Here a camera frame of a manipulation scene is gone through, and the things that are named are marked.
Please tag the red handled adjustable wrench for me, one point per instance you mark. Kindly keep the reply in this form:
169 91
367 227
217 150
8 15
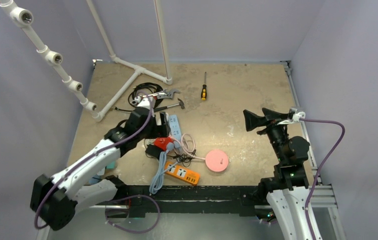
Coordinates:
164 94

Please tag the red cube socket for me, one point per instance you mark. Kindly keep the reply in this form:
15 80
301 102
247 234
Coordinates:
162 142

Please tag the black handled hammer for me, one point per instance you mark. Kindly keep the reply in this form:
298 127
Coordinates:
179 104

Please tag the grey blue plug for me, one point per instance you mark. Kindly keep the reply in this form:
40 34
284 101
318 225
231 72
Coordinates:
169 147

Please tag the teal small block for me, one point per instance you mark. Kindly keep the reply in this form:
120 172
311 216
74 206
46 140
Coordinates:
111 165

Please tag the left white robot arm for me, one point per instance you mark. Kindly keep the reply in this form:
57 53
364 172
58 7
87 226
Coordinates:
58 198

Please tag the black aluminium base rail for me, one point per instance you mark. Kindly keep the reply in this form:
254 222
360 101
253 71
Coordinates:
178 199

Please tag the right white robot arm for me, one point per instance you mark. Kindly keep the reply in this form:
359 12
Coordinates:
287 192

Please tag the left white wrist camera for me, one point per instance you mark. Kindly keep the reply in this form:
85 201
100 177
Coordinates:
144 102

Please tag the orange power strip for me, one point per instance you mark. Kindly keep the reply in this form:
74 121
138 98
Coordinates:
182 173

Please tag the light blue power strip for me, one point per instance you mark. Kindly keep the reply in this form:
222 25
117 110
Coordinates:
175 129

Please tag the pink round disc charger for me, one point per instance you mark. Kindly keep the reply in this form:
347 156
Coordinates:
216 160

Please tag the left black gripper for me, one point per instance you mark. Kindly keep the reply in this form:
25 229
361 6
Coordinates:
162 130

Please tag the yellow black screwdriver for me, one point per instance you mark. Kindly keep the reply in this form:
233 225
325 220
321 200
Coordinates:
204 88

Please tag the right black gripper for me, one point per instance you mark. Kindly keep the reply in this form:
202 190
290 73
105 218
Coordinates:
269 123

